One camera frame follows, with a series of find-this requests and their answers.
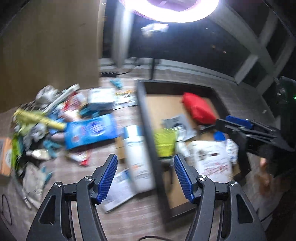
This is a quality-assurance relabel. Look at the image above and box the black floor cable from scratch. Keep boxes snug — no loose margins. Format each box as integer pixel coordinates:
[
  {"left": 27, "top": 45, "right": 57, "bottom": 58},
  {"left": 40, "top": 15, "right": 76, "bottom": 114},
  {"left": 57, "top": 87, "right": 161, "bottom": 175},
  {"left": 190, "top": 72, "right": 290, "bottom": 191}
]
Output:
[{"left": 1, "top": 194, "right": 14, "bottom": 226}]

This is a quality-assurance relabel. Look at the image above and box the yellow green packet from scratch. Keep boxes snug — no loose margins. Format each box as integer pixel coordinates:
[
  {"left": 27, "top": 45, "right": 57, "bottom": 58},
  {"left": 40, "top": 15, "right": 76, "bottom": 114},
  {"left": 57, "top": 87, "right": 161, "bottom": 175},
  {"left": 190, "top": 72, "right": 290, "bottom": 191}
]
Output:
[{"left": 154, "top": 128, "right": 177, "bottom": 158}]

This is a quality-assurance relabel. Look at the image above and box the green lotion tube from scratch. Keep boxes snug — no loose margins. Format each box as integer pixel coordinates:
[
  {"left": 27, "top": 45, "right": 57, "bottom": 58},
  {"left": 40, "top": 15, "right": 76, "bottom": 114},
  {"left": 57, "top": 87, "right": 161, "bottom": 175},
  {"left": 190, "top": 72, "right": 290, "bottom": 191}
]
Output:
[{"left": 11, "top": 134, "right": 22, "bottom": 169}]

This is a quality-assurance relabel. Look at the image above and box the long yellow wrapped tube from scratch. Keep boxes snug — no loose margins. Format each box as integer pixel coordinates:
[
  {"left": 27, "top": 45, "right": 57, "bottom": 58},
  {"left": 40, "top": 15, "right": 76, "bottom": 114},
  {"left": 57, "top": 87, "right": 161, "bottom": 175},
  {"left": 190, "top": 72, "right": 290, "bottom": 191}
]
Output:
[{"left": 13, "top": 108, "right": 67, "bottom": 131}]

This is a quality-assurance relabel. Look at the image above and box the snack sachet red yellow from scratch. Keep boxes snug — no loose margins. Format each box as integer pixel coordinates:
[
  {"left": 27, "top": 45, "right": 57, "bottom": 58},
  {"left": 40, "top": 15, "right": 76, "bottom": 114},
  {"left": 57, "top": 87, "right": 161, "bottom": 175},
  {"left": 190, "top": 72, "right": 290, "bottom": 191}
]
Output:
[{"left": 65, "top": 151, "right": 91, "bottom": 166}]

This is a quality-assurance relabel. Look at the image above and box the teal plastic clip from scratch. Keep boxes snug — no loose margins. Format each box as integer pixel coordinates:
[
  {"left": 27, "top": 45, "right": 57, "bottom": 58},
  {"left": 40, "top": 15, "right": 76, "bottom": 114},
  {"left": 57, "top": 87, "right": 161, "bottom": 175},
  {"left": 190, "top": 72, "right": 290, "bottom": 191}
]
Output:
[{"left": 79, "top": 106, "right": 100, "bottom": 118}]

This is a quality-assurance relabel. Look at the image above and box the clear plastic lidded box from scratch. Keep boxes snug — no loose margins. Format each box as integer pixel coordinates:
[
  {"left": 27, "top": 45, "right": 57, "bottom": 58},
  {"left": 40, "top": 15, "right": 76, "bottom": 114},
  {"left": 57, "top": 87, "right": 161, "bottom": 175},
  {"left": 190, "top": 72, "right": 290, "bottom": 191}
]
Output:
[{"left": 87, "top": 87, "right": 116, "bottom": 111}]

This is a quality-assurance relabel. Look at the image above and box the red pouch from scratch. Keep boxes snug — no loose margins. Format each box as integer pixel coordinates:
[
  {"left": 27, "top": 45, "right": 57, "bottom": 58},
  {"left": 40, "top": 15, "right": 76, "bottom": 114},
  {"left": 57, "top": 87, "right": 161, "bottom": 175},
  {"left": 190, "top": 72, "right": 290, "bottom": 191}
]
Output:
[{"left": 181, "top": 92, "right": 220, "bottom": 125}]

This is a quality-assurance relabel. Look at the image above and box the small white cream tube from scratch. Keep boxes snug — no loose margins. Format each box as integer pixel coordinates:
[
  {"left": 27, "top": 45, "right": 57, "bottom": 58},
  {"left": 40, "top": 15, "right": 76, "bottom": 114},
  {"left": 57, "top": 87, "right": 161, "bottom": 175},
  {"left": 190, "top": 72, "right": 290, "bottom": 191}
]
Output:
[{"left": 26, "top": 149, "right": 51, "bottom": 161}]

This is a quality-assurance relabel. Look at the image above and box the crumpled clear plastic bag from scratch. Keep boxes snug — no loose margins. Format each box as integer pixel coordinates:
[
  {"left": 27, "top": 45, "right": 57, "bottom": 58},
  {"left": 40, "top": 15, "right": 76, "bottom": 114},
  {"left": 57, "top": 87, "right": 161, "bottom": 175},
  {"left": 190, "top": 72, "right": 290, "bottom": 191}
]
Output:
[{"left": 23, "top": 123, "right": 48, "bottom": 149}]

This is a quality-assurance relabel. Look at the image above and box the black storage tray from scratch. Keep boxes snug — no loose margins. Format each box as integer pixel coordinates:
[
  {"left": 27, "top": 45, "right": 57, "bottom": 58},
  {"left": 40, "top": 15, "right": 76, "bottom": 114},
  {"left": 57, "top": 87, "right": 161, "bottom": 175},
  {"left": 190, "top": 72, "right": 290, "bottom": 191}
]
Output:
[{"left": 136, "top": 80, "right": 253, "bottom": 230}]

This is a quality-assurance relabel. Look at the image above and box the ring light lamp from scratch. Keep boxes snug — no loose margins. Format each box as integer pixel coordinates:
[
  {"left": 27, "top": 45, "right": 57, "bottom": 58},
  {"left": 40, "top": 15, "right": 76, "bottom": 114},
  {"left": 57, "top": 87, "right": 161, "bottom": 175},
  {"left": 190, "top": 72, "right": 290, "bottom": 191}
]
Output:
[{"left": 120, "top": 1, "right": 219, "bottom": 23}]

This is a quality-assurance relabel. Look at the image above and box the white blue lotion bottle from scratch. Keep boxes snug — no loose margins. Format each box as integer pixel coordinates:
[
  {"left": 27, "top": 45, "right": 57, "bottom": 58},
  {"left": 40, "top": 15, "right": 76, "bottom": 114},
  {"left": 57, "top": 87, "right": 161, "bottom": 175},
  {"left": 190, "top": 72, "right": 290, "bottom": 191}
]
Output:
[{"left": 122, "top": 125, "right": 154, "bottom": 193}]

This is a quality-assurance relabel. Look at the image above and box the white printed paper bag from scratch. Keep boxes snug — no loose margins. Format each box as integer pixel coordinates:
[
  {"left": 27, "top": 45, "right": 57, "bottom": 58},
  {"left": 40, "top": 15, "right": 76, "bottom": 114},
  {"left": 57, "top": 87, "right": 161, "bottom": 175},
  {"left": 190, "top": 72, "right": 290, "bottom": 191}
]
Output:
[{"left": 188, "top": 139, "right": 240, "bottom": 183}]

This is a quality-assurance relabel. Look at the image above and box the blue wet wipes pack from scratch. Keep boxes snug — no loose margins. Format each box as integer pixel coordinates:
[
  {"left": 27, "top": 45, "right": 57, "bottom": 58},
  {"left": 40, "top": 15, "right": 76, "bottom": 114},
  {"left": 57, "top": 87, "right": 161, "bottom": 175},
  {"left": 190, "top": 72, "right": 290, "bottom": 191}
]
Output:
[{"left": 65, "top": 113, "right": 118, "bottom": 150}]

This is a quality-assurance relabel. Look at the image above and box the white curved strap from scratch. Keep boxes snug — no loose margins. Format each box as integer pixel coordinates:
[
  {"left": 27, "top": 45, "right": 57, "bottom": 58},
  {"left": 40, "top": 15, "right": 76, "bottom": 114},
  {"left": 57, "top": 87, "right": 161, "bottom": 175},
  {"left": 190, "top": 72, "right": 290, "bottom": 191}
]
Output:
[{"left": 43, "top": 83, "right": 80, "bottom": 113}]

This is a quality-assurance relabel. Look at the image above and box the coffee mate sachet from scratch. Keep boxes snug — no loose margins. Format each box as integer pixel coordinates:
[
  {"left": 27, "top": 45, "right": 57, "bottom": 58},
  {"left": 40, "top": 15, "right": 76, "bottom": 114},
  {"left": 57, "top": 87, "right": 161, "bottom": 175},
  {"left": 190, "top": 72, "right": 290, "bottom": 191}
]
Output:
[{"left": 63, "top": 92, "right": 87, "bottom": 110}]

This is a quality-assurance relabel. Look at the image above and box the orange tissue pack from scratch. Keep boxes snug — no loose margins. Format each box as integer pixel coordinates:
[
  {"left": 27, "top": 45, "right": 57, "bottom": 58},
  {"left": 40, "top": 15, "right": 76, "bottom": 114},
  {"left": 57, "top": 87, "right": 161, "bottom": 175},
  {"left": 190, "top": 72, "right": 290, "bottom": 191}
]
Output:
[{"left": 0, "top": 138, "right": 12, "bottom": 177}]

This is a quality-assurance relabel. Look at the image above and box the white leaflet card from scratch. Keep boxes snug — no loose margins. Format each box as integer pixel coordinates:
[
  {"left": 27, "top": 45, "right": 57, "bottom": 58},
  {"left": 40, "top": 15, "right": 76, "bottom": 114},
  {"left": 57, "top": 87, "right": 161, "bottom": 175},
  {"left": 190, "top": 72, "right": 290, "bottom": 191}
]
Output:
[{"left": 100, "top": 169, "right": 137, "bottom": 213}]

